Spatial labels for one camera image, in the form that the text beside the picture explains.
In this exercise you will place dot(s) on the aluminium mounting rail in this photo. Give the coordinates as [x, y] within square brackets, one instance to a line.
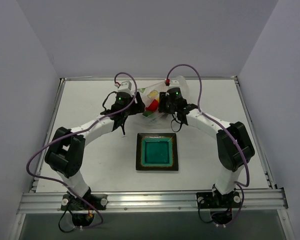
[151, 201]

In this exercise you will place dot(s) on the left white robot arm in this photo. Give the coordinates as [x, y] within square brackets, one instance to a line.
[66, 156]

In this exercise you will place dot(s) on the translucent plastic bag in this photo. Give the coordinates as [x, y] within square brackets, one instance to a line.
[158, 120]

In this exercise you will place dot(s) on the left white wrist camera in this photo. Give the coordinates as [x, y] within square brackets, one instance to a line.
[125, 86]

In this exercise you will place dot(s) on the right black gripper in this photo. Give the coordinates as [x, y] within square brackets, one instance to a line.
[162, 104]

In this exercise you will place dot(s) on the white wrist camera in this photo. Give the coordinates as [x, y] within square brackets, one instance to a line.
[125, 86]
[172, 83]

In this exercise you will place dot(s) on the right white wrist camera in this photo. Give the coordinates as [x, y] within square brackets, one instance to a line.
[172, 83]

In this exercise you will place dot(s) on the green fake fruit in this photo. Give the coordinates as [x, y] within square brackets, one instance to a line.
[147, 113]

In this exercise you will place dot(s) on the red fake apple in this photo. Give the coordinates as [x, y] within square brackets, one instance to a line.
[153, 106]

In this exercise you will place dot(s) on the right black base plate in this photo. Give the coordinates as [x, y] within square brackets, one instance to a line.
[216, 200]

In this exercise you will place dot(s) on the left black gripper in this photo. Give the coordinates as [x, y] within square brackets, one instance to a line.
[138, 104]

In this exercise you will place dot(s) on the teal square ceramic plate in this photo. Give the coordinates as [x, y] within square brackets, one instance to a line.
[157, 152]

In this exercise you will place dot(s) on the yellow fake lemon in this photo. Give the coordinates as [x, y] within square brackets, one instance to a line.
[154, 95]

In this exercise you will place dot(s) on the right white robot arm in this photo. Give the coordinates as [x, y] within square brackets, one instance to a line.
[234, 146]

